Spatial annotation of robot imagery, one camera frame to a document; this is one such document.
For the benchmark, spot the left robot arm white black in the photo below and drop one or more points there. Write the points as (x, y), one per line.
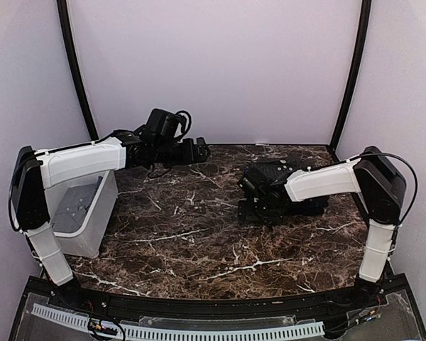
(37, 171)

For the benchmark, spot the black pinstriped long sleeve shirt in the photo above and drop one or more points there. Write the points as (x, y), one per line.
(271, 171)

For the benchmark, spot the white slotted cable duct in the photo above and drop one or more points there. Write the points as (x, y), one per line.
(152, 328)

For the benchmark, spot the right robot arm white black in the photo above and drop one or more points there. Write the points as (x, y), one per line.
(279, 188)

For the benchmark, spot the left black frame post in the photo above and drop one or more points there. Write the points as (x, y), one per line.
(71, 54)

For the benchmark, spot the blue plaid shirt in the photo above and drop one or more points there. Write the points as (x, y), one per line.
(309, 207)

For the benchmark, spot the blue patterned shirt in bin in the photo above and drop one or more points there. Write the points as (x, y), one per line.
(98, 183)

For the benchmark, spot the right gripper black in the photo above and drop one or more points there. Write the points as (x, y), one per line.
(245, 207)

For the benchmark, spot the white plastic bin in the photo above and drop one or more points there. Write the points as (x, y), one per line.
(87, 240)

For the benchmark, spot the right black frame post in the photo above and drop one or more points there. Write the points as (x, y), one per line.
(364, 17)

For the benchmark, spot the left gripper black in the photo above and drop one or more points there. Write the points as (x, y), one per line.
(190, 156)

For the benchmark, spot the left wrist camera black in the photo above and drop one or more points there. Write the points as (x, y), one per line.
(166, 126)

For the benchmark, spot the black frame post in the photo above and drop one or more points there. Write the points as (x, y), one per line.
(364, 17)
(71, 54)

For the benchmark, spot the grey button shirt in bin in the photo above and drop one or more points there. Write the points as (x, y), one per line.
(73, 208)

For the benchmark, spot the black front rail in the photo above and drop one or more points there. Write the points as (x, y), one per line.
(327, 304)

